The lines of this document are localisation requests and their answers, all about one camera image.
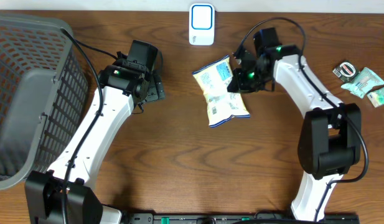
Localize cream blue snack bag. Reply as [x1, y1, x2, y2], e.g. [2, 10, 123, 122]
[192, 55, 250, 128]

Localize dark green round-logo packet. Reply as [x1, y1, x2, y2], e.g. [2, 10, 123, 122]
[332, 60, 360, 83]

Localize mint green snack packet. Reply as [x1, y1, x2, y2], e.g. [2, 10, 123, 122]
[341, 67, 384, 99]

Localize green Kleenex tissue pack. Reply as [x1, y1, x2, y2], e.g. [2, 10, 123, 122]
[367, 87, 384, 108]

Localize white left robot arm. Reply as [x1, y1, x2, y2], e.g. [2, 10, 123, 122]
[25, 62, 165, 223]

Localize white barcode scanner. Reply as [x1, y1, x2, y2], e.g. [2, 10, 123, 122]
[189, 2, 215, 46]

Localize grey plastic mesh basket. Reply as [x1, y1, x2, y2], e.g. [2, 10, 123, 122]
[0, 12, 88, 190]

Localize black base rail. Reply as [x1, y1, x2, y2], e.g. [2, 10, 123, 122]
[121, 212, 360, 224]

